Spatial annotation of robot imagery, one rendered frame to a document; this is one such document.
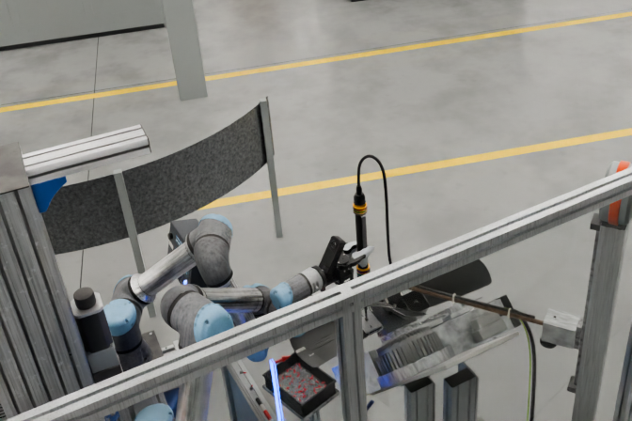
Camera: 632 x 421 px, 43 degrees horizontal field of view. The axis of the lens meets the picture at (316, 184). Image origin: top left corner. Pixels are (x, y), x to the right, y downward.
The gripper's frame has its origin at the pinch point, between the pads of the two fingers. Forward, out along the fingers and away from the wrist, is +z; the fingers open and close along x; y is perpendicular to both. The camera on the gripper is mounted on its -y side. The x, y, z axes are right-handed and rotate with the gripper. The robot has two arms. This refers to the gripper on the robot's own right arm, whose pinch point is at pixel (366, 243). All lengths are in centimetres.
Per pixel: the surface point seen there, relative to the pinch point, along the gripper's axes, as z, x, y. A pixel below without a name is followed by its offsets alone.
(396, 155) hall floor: 206, -216, 152
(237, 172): 60, -188, 87
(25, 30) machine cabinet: 86, -625, 133
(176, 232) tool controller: -28, -81, 26
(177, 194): 19, -183, 81
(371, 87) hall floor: 265, -311, 153
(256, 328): -74, 60, -54
